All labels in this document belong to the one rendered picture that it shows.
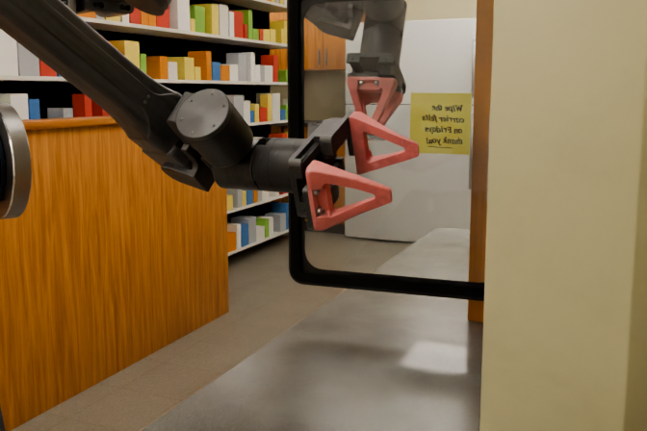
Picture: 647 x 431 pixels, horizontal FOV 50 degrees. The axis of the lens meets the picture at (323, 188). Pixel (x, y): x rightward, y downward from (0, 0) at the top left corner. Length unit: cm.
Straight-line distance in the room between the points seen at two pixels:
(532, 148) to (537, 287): 11
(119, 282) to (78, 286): 26
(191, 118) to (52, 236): 228
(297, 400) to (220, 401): 8
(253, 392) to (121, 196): 251
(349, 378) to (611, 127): 40
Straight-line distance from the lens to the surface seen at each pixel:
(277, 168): 71
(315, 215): 66
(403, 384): 79
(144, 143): 77
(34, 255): 289
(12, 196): 125
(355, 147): 75
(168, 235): 353
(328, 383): 79
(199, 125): 68
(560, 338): 59
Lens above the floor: 125
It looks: 8 degrees down
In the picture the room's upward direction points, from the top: straight up
